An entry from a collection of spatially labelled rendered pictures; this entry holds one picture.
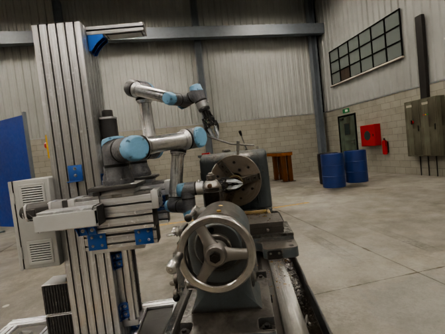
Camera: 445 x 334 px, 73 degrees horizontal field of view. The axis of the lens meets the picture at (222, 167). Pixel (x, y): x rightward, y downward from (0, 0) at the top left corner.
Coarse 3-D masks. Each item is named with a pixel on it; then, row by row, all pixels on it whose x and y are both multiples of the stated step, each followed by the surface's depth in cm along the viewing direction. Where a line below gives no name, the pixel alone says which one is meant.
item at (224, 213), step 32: (192, 224) 55; (224, 224) 55; (192, 256) 61; (224, 256) 54; (192, 288) 66; (224, 288) 55; (256, 288) 69; (192, 320) 61; (224, 320) 60; (256, 320) 58
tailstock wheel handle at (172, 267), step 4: (180, 252) 55; (176, 256) 52; (180, 256) 53; (172, 260) 50; (176, 260) 51; (180, 260) 52; (168, 264) 49; (172, 264) 49; (176, 264) 50; (168, 268) 49; (172, 268) 49; (176, 268) 49; (168, 272) 49; (172, 272) 49
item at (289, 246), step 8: (288, 224) 129; (288, 232) 118; (256, 240) 118; (264, 240) 118; (272, 240) 117; (280, 240) 116; (288, 240) 115; (176, 248) 119; (256, 248) 118; (264, 248) 109; (272, 248) 108; (280, 248) 108; (288, 248) 107; (296, 248) 108; (264, 256) 109; (272, 256) 107; (280, 256) 107; (288, 256) 107; (296, 256) 107
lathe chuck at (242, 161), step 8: (224, 160) 183; (232, 160) 182; (240, 160) 182; (248, 160) 182; (216, 168) 183; (232, 168) 183; (240, 168) 182; (248, 168) 182; (256, 168) 182; (216, 176) 185; (224, 176) 183; (248, 184) 183; (256, 184) 182; (240, 192) 183; (248, 192) 183; (256, 192) 183; (224, 200) 184; (232, 200) 184; (240, 200) 184; (248, 200) 183
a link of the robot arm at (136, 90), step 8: (128, 80) 197; (136, 80) 201; (128, 88) 192; (136, 88) 190; (144, 88) 187; (152, 88) 185; (136, 96) 196; (144, 96) 188; (152, 96) 183; (160, 96) 180; (168, 96) 174; (176, 96) 177; (168, 104) 176; (176, 104) 180
